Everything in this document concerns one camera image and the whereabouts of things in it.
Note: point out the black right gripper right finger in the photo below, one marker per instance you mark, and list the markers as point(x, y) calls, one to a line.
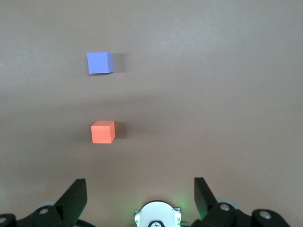
point(208, 205)

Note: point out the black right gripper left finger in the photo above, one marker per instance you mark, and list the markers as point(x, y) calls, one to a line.
point(68, 203)

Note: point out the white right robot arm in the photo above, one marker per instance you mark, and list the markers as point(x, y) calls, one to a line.
point(156, 212)

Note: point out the orange foam block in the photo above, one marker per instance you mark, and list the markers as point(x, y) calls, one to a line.
point(101, 133)

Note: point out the purple foam block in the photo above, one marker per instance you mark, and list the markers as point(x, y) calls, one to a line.
point(98, 63)

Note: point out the brown table mat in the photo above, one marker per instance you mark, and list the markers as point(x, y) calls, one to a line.
point(189, 94)

